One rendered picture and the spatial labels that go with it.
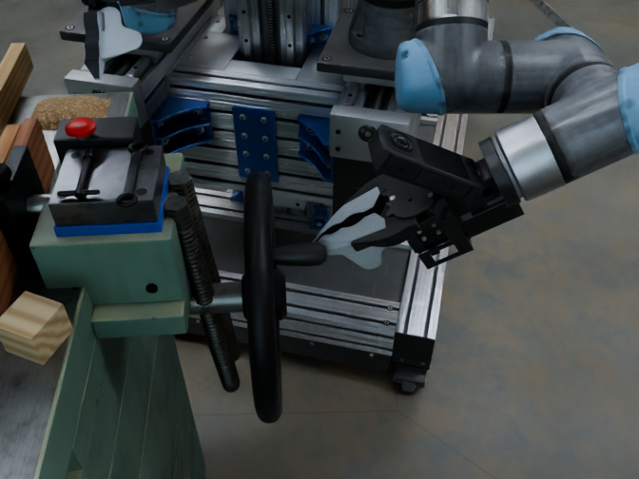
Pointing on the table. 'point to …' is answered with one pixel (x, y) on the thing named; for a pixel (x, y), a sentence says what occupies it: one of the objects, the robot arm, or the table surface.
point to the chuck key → (83, 178)
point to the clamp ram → (21, 204)
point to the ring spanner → (132, 175)
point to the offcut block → (34, 327)
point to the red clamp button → (80, 127)
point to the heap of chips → (68, 109)
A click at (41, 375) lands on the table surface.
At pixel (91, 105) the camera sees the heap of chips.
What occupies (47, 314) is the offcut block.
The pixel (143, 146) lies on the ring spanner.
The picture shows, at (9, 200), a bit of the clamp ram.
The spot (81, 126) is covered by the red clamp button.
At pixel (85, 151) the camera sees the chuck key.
